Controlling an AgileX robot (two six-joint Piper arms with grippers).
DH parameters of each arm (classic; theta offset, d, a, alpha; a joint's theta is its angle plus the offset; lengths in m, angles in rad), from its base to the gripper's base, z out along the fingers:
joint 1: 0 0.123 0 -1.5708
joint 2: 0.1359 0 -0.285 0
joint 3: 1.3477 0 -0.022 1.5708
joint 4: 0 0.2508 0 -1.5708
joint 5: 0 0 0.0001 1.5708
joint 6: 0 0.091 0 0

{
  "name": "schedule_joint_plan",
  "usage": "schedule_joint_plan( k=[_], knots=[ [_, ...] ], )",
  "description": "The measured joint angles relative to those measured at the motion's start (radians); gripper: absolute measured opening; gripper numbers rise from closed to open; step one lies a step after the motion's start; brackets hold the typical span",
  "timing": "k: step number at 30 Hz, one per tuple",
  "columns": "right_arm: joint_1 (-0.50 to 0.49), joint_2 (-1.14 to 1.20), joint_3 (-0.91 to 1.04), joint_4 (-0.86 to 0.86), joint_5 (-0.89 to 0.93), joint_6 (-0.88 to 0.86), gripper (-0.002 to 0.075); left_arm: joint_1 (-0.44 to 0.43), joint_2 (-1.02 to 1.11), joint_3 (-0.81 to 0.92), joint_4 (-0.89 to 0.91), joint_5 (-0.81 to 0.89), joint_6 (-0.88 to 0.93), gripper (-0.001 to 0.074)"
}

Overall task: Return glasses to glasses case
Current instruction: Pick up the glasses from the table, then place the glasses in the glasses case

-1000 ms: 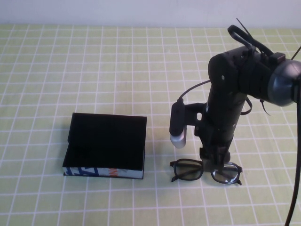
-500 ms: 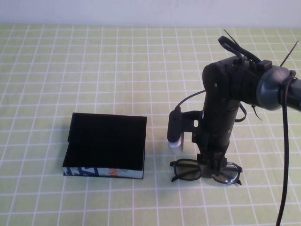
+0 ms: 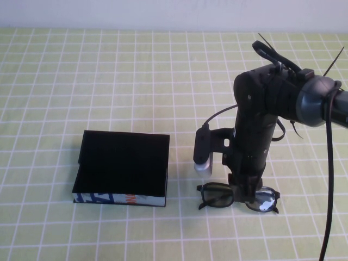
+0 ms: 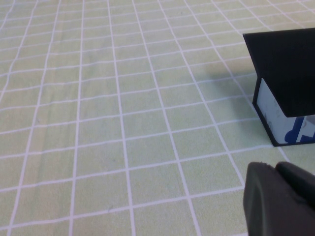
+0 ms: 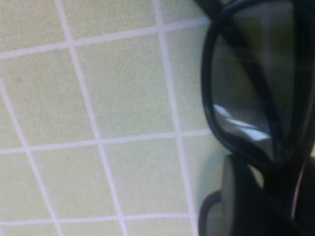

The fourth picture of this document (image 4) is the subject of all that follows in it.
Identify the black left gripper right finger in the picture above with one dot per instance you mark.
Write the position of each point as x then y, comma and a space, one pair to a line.
300, 182

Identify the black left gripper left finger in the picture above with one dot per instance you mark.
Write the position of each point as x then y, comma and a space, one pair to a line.
265, 209

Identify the black printed glasses case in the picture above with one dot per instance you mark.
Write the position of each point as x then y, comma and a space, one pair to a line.
283, 73

